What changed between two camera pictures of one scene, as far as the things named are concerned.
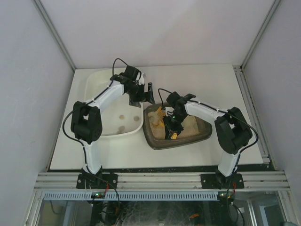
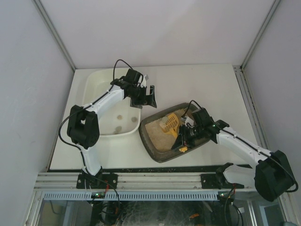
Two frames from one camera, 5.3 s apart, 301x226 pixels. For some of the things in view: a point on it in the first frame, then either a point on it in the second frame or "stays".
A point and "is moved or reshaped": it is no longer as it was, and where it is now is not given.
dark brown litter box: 163,143 is moved or reshaped
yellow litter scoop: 161,113 is moved or reshaped
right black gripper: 173,127 → 184,135
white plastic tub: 119,118 stays
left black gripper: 142,94 stays
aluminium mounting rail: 269,181 stays
